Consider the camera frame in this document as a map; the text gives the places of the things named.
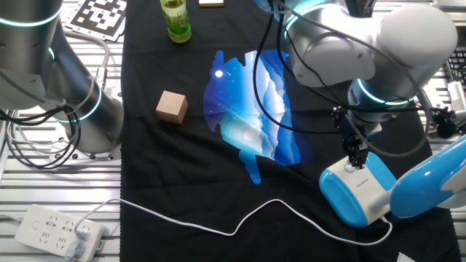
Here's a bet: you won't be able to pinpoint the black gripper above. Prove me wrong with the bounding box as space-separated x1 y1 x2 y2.
340 125 371 170

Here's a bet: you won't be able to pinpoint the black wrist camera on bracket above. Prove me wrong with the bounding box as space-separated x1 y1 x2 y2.
433 108 458 139

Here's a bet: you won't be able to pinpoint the blue white handheld appliance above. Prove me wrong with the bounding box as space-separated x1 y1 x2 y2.
319 134 466 229

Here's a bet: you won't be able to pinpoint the white lamp power cable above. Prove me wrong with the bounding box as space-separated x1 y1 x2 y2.
74 198 393 247

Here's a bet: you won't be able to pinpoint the green tea bottle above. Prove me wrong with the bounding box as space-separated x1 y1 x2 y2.
159 0 192 44

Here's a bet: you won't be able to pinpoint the black keyboard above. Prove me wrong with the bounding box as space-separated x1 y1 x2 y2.
446 49 466 85

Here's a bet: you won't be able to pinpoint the black cloth with blue print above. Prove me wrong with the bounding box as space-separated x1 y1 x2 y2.
119 0 462 262

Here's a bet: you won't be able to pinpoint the black and white marker board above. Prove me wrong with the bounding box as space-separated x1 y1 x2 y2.
64 0 127 43

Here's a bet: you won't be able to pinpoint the wooden cube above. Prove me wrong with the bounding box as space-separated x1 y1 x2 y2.
155 90 189 126

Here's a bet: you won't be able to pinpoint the white power strip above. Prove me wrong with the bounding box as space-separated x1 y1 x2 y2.
14 203 106 262

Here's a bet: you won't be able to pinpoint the thick grey robot cable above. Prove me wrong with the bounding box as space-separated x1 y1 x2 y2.
61 31 110 90

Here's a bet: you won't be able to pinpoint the black cables on arm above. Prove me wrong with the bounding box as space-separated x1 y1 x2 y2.
253 0 452 158

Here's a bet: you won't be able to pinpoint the black cable bundle at base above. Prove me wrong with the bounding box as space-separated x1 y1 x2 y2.
0 105 84 170

